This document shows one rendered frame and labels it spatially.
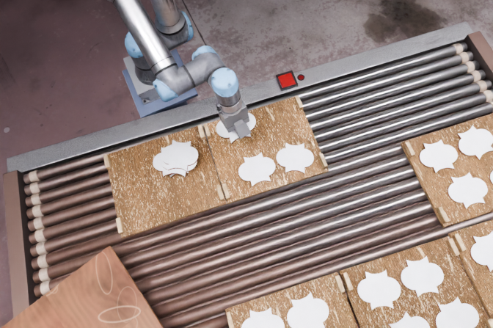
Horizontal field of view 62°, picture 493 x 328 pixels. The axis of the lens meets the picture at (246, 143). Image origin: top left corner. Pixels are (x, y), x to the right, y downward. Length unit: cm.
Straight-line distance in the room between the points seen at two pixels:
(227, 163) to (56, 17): 232
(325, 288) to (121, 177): 87
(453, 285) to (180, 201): 100
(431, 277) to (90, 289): 115
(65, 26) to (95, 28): 23
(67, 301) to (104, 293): 12
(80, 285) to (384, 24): 259
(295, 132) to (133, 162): 66
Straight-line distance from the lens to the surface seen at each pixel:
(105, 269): 152
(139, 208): 164
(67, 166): 182
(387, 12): 332
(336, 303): 153
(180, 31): 165
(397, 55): 195
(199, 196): 159
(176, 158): 160
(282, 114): 170
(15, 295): 175
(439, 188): 170
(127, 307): 148
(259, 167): 160
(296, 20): 318
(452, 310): 162
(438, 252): 164
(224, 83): 119
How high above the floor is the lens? 245
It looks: 67 degrees down
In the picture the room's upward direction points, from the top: 8 degrees counter-clockwise
